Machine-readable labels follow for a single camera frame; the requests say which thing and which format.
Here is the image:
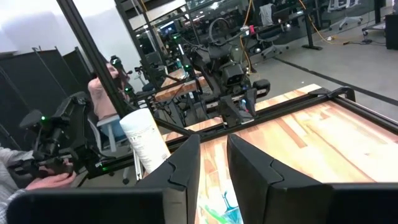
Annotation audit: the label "black shelf rack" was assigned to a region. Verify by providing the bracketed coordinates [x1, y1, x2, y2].
[114, 0, 203, 91]

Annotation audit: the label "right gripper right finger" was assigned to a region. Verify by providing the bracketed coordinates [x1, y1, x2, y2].
[226, 133, 333, 224]

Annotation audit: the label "green toothbrush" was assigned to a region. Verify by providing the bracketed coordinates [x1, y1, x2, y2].
[203, 205, 229, 224]

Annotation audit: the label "black clamp on frame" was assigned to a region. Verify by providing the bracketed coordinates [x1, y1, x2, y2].
[307, 86, 357, 103]

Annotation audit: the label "black folding partition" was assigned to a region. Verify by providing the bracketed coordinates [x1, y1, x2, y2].
[0, 46, 94, 150]

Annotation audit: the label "grey office chair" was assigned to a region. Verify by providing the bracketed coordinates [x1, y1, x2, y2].
[256, 2, 290, 59]

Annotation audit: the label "yellow cable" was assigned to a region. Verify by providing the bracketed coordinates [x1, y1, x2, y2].
[297, 0, 336, 44]

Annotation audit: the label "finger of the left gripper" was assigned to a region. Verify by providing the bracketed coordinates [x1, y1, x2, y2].
[219, 95, 243, 127]
[242, 88, 259, 118]

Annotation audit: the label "clear acrylic organizer box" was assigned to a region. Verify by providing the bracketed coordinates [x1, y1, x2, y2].
[195, 186, 245, 224]

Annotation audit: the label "white office chair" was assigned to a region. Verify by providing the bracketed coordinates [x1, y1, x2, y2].
[328, 0, 364, 31]

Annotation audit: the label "black cabinet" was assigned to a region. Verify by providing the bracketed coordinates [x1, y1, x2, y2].
[384, 14, 398, 50]

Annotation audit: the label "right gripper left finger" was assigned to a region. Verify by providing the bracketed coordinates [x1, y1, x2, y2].
[136, 134, 201, 224]

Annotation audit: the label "wooden workbench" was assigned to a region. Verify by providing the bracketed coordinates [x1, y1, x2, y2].
[154, 68, 210, 103]

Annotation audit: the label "blue mouthwash bottle white cap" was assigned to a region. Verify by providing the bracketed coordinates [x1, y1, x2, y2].
[224, 191, 244, 224]

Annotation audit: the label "black aluminium table frame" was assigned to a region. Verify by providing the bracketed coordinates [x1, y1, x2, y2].
[57, 0, 398, 181]

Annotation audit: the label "white cylindrical canister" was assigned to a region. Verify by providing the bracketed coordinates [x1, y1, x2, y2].
[119, 108, 172, 174]

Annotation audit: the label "black desk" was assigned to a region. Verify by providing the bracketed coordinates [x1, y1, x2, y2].
[273, 8, 323, 51]

